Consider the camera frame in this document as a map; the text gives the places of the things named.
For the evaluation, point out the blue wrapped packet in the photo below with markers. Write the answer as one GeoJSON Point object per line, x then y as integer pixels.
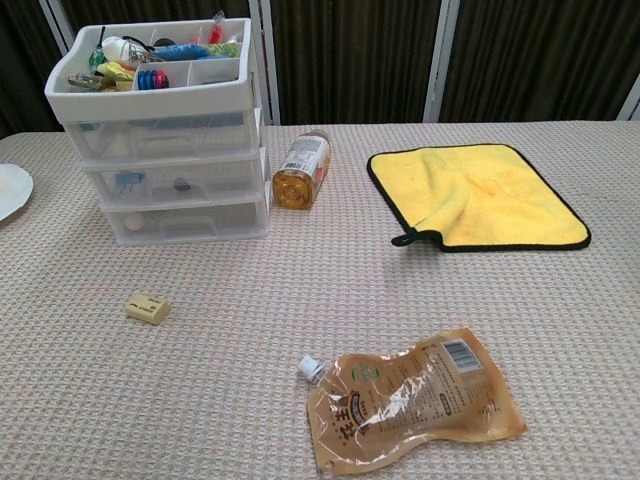
{"type": "Point", "coordinates": [180, 51]}

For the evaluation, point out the white crumpled wrapper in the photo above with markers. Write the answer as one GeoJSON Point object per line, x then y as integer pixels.
{"type": "Point", "coordinates": [120, 49]}

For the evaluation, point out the red and white candy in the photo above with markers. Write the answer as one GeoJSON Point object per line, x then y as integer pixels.
{"type": "Point", "coordinates": [215, 34]}

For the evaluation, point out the grey partition post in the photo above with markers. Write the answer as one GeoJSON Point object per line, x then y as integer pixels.
{"type": "Point", "coordinates": [50, 10]}
{"type": "Point", "coordinates": [631, 100]}
{"type": "Point", "coordinates": [265, 60]}
{"type": "Point", "coordinates": [442, 60]}

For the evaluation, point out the dark metal part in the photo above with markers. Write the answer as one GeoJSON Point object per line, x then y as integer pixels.
{"type": "Point", "coordinates": [182, 186]}

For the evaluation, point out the white plastic drawer organizer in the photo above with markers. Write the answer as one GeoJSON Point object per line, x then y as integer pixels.
{"type": "Point", "coordinates": [150, 105]}

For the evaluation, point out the translucent lowest drawer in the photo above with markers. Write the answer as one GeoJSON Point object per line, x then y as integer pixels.
{"type": "Point", "coordinates": [235, 220]}

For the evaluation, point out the blue rectangular block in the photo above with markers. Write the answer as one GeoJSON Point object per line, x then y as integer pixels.
{"type": "Point", "coordinates": [129, 180]}

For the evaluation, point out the beige woven tablecloth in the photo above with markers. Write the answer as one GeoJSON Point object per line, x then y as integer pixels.
{"type": "Point", "coordinates": [300, 280]}

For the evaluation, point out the amber tea bottle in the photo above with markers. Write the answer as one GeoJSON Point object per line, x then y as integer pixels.
{"type": "Point", "coordinates": [300, 170]}

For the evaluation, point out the green yellow packet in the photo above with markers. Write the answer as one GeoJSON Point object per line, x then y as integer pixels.
{"type": "Point", "coordinates": [225, 50]}

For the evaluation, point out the yellow cloth with black trim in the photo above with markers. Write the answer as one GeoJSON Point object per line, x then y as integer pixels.
{"type": "Point", "coordinates": [480, 195]}

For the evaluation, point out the green orange candy packet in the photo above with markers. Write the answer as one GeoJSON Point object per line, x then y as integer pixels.
{"type": "Point", "coordinates": [85, 81]}

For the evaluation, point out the yellow candy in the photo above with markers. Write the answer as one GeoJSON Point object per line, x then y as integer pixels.
{"type": "Point", "coordinates": [115, 70]}

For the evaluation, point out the white paper plate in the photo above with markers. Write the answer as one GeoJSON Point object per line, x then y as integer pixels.
{"type": "Point", "coordinates": [12, 192]}

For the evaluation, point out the brown spout pouch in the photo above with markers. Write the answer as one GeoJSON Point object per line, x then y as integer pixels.
{"type": "Point", "coordinates": [415, 400]}

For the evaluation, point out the green candy wrapper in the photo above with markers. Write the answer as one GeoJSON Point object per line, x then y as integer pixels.
{"type": "Point", "coordinates": [95, 56]}

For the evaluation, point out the small pinkish round item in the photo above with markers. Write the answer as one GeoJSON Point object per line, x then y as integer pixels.
{"type": "Point", "coordinates": [134, 222]}

